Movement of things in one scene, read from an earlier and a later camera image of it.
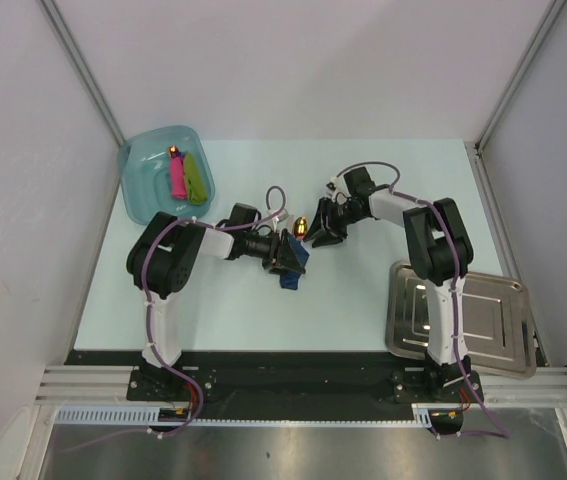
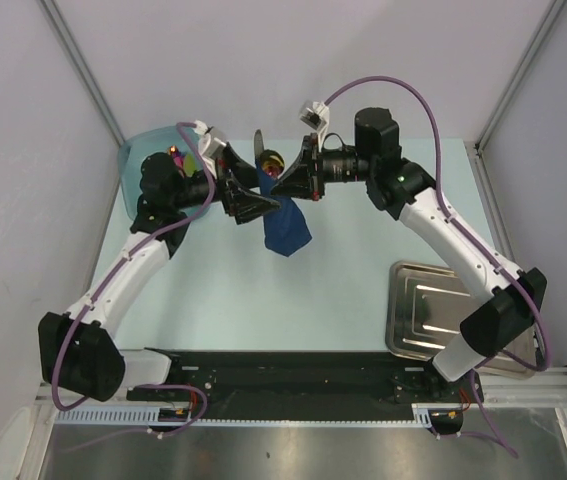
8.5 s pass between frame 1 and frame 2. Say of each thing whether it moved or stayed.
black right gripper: moved
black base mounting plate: stayed
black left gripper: moved
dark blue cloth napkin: moved
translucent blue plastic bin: stayed
